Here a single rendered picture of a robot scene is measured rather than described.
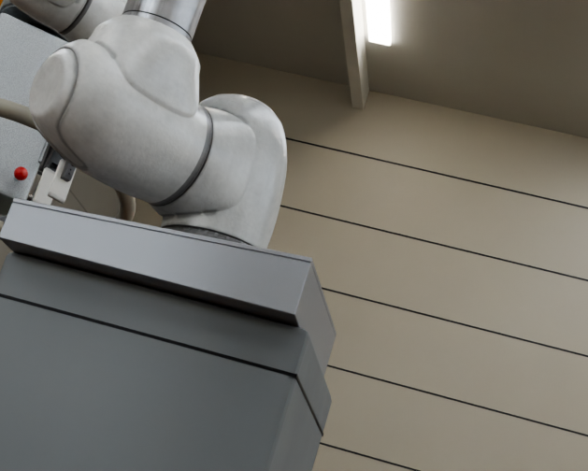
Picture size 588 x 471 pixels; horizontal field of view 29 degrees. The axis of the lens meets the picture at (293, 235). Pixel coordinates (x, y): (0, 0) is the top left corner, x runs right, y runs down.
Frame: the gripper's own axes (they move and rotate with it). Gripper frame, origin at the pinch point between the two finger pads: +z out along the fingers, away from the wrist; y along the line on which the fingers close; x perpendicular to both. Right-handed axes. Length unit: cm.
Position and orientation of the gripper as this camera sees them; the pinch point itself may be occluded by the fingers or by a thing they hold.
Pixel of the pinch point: (53, 186)
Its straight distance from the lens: 189.4
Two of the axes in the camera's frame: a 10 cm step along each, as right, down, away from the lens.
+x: -7.2, -4.5, -5.2
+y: -6.6, 2.2, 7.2
